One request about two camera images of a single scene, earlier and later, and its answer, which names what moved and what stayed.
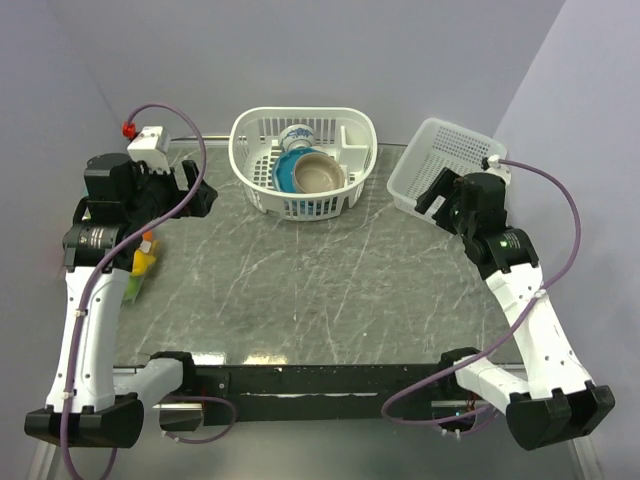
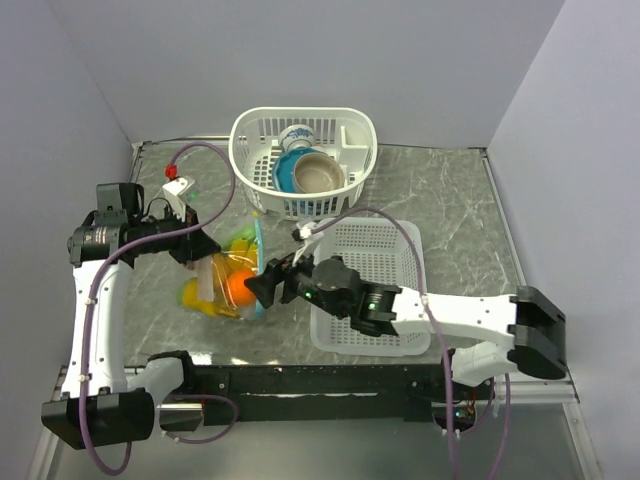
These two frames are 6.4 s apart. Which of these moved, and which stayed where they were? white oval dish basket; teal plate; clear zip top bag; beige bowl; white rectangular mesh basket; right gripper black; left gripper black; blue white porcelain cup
Moved: white rectangular mesh basket; left gripper black; clear zip top bag; right gripper black
Stayed: beige bowl; white oval dish basket; teal plate; blue white porcelain cup
